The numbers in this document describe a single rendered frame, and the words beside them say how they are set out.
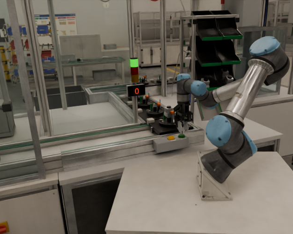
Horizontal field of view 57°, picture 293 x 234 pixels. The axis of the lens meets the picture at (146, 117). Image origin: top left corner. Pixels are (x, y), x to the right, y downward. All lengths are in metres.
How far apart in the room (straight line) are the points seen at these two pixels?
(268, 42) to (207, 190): 0.69
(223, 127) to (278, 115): 2.04
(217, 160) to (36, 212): 0.99
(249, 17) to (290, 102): 0.99
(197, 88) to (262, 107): 1.60
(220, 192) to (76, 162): 0.78
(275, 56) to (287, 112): 1.95
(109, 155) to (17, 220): 0.58
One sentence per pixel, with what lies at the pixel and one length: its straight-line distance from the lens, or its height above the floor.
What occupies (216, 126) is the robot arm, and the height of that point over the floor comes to 1.21.
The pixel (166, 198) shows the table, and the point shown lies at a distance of 1.31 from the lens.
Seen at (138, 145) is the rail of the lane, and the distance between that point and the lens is 1.64.
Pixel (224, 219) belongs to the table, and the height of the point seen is 0.86.
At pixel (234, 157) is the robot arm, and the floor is 1.06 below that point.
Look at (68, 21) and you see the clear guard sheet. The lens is 1.75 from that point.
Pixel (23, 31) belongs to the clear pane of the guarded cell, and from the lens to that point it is 2.61.
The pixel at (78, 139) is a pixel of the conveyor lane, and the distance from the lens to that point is 1.82.
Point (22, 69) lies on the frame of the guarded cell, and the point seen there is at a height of 1.44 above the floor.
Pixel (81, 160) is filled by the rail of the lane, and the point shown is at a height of 0.91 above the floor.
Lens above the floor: 1.62
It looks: 19 degrees down
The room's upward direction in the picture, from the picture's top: 2 degrees counter-clockwise
